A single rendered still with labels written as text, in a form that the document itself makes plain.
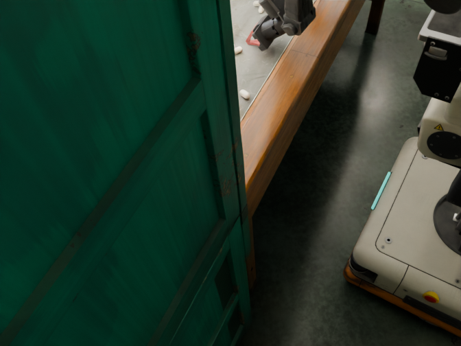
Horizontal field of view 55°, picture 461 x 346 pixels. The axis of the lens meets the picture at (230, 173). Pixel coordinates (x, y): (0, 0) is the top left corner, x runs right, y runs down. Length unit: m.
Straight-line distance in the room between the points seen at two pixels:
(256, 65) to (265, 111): 0.22
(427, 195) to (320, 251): 0.47
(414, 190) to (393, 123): 0.62
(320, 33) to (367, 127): 0.86
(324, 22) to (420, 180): 0.68
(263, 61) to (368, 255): 0.73
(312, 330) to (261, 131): 0.85
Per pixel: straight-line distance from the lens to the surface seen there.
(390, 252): 1.61
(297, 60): 1.40
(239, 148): 0.80
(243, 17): 1.61
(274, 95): 1.30
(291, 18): 1.28
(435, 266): 1.63
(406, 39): 2.76
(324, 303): 1.80
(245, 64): 1.43
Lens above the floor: 1.70
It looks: 56 degrees down
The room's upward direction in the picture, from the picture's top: 7 degrees counter-clockwise
